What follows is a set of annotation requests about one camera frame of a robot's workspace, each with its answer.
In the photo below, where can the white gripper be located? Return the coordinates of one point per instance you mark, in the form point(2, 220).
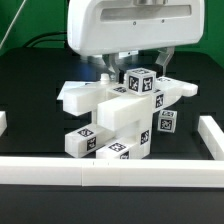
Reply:
point(107, 27)

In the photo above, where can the white tagged cube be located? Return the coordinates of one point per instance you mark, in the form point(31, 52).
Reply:
point(167, 121)
point(140, 81)

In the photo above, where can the white chair back frame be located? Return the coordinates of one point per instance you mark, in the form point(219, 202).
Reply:
point(167, 92)

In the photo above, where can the white chair seat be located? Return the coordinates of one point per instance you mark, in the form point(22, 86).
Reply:
point(133, 133)

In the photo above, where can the white marker base plate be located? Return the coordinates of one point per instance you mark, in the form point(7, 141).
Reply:
point(75, 90)

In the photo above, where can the white U-shaped obstacle wall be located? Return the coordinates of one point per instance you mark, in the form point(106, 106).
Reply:
point(99, 172)

